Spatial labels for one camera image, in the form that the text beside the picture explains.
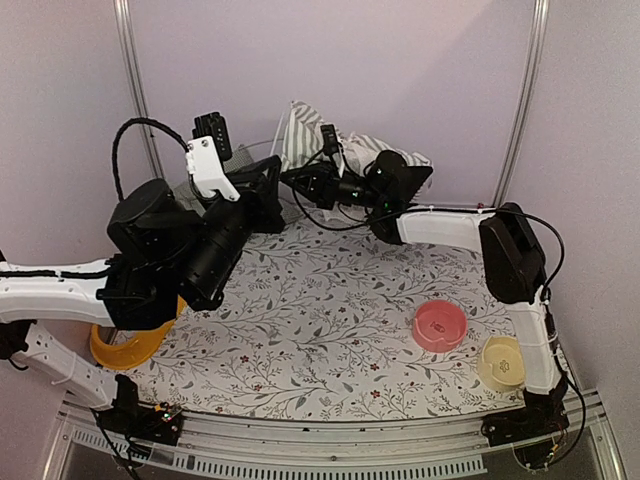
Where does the cream pet bowl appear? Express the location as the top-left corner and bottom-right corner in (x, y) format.
(477, 336), (525, 393)

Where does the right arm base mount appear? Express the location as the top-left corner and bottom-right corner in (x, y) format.
(481, 378), (569, 446)

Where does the right aluminium corner post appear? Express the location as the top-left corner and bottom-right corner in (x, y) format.
(492, 0), (550, 206)

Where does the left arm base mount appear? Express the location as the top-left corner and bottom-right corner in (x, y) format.
(97, 374), (184, 446)

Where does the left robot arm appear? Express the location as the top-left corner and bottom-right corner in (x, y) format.
(1, 156), (284, 434)

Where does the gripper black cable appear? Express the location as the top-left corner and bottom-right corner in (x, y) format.
(110, 117), (191, 201)
(290, 149), (401, 231)

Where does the aluminium corner post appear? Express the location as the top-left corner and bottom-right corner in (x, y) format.
(113, 0), (165, 178)
(492, 0), (550, 206)

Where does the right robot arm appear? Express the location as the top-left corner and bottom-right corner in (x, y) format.
(280, 150), (568, 396)

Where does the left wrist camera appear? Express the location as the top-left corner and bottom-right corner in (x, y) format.
(185, 112), (240, 203)

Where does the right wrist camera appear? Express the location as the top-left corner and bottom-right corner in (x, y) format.
(320, 124), (346, 177)

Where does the green striped pet tent fabric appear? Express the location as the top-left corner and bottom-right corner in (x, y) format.
(280, 101), (434, 231)

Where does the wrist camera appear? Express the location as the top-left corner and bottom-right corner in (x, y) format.
(320, 124), (346, 177)
(185, 112), (240, 203)

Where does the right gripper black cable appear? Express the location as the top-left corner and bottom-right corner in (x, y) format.
(290, 149), (401, 231)

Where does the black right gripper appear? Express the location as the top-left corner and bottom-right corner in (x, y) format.
(279, 163), (381, 214)

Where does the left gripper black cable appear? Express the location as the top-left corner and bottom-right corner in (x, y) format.
(110, 117), (191, 201)

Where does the left aluminium corner post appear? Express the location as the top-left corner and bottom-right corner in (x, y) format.
(113, 0), (165, 178)

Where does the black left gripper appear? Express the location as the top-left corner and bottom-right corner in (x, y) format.
(175, 155), (287, 303)

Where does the green checkered cushion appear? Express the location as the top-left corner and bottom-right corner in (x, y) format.
(173, 140), (302, 225)

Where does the pink pet bowl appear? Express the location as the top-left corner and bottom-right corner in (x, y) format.
(412, 300), (468, 353)

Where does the front aluminium rail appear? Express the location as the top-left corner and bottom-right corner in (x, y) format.
(44, 390), (627, 479)

